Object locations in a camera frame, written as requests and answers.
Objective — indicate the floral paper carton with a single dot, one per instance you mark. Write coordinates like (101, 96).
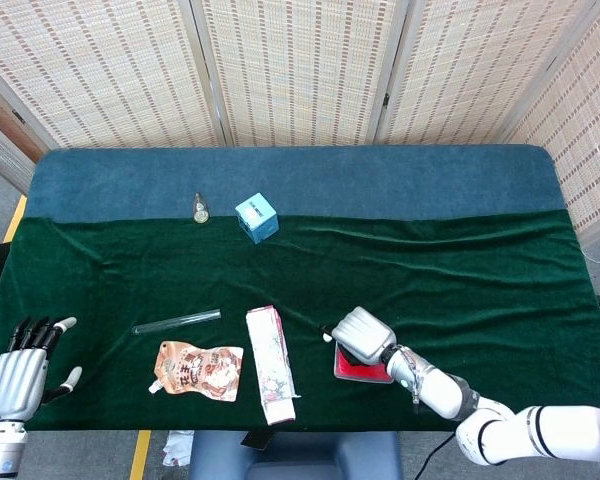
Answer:
(272, 370)

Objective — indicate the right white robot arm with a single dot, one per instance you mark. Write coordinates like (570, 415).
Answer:
(445, 390)

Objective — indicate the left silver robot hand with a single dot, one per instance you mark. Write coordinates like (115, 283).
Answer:
(17, 380)

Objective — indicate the woven bamboo screen panel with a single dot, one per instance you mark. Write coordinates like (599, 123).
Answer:
(480, 65)
(105, 70)
(585, 130)
(0, 150)
(300, 65)

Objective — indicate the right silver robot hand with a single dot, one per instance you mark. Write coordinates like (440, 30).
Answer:
(362, 335)

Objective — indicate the red ink pad clear case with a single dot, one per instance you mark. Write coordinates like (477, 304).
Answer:
(352, 372)

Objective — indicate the dark green velvet cloth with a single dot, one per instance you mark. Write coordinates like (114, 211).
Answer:
(430, 280)

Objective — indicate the white crumpled rag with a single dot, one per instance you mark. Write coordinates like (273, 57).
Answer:
(177, 447)

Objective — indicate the clear glass tube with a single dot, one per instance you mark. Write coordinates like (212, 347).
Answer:
(180, 321)

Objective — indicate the blue robot base cover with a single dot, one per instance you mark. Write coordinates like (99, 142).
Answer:
(300, 457)

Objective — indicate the light blue cube box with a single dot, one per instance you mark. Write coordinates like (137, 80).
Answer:
(257, 220)

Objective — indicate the peanut butter spout pouch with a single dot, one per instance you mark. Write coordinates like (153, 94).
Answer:
(200, 372)

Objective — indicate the blue table cloth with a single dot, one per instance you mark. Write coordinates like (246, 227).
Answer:
(380, 180)

